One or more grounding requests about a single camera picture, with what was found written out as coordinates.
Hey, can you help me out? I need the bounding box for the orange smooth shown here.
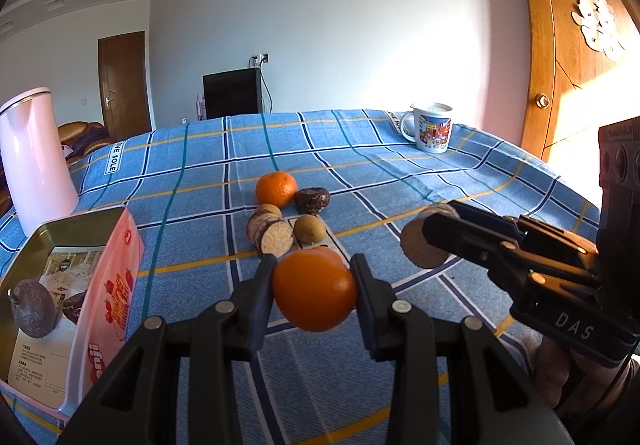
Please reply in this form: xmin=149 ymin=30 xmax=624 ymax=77
xmin=271 ymin=248 xmax=358 ymax=332

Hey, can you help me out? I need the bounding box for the orange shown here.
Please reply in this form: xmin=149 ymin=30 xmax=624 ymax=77
xmin=311 ymin=246 xmax=348 ymax=267

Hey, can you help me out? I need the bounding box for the green kiwi front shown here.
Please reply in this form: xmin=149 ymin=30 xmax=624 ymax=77
xmin=293 ymin=214 xmax=326 ymax=245

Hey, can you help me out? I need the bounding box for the green kiwi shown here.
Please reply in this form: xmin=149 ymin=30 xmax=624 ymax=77
xmin=256 ymin=204 xmax=282 ymax=218
xmin=293 ymin=214 xmax=326 ymax=245

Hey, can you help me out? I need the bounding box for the orange textured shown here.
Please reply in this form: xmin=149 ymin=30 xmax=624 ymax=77
xmin=255 ymin=171 xmax=298 ymax=208

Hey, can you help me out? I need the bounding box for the green kiwi back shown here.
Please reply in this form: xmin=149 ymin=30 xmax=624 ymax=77
xmin=256 ymin=204 xmax=282 ymax=218

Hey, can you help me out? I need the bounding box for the person right hand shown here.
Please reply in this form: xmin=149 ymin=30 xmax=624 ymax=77
xmin=535 ymin=337 xmax=639 ymax=416

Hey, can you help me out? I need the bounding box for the pink metal tin box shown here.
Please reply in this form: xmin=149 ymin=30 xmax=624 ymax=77
xmin=1 ymin=207 xmax=144 ymax=420

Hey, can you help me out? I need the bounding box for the printed paper liner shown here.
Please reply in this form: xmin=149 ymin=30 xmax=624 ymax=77
xmin=8 ymin=246 xmax=104 ymax=409

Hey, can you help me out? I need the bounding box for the white printed mug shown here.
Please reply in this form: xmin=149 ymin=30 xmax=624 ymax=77
xmin=399 ymin=103 xmax=452 ymax=154

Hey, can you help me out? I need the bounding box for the blue plaid tablecloth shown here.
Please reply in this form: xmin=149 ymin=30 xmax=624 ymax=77
xmin=0 ymin=108 xmax=601 ymax=445

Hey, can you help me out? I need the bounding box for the orange wooden door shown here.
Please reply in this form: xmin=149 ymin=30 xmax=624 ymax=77
xmin=521 ymin=0 xmax=632 ymax=161

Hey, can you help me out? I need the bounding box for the pink electric kettle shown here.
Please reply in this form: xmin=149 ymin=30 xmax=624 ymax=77
xmin=1 ymin=87 xmax=79 ymax=237

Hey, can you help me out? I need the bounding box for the brown leather armchair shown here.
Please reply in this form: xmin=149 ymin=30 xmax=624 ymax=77
xmin=58 ymin=121 xmax=113 ymax=165

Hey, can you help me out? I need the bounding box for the black television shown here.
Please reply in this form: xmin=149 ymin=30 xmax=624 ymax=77
xmin=203 ymin=67 xmax=262 ymax=119

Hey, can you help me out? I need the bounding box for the brown wooden door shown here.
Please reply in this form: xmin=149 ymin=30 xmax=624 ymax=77
xmin=98 ymin=31 xmax=152 ymax=142

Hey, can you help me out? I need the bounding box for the wall power socket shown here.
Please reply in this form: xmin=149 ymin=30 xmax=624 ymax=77
xmin=256 ymin=53 xmax=269 ymax=65

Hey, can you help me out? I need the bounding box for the black tv cable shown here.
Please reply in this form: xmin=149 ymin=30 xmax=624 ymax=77
xmin=247 ymin=55 xmax=275 ymax=115

